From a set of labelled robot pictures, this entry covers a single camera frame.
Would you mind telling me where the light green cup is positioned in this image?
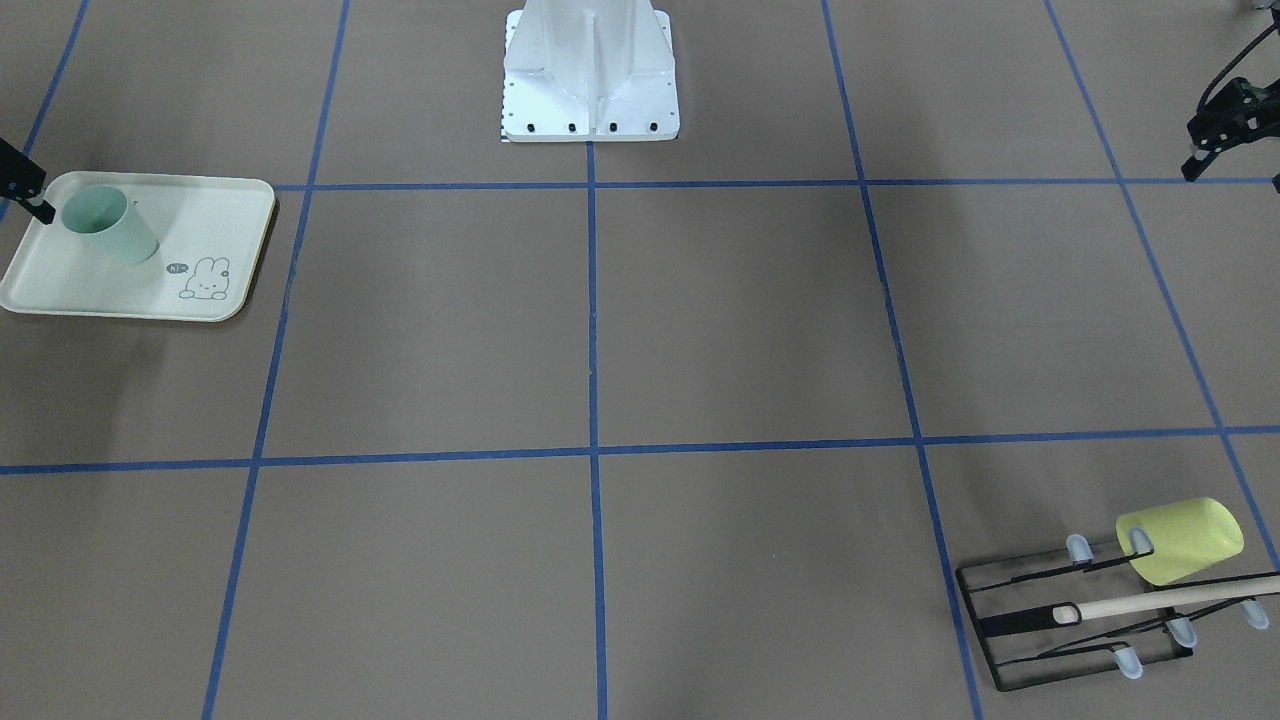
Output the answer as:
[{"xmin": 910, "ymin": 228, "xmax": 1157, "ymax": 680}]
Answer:
[{"xmin": 59, "ymin": 184, "xmax": 160, "ymax": 265}]

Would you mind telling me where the cream rabbit tray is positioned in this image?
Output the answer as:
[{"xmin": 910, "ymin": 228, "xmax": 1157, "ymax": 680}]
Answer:
[{"xmin": 1, "ymin": 170, "xmax": 276, "ymax": 322}]

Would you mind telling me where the yellow cup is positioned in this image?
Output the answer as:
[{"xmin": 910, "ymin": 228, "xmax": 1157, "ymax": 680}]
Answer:
[{"xmin": 1115, "ymin": 497, "xmax": 1244, "ymax": 585}]

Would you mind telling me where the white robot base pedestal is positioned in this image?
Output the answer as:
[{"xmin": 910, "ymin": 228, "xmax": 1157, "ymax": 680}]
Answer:
[{"xmin": 500, "ymin": 1, "xmax": 681, "ymax": 143}]

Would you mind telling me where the black wire cup rack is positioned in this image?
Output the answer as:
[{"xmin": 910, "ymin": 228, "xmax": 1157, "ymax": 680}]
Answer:
[{"xmin": 954, "ymin": 525, "xmax": 1277, "ymax": 692}]

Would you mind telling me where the wooden rack handle dowel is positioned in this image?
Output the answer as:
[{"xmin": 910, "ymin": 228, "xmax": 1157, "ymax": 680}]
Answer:
[{"xmin": 1050, "ymin": 574, "xmax": 1279, "ymax": 626}]

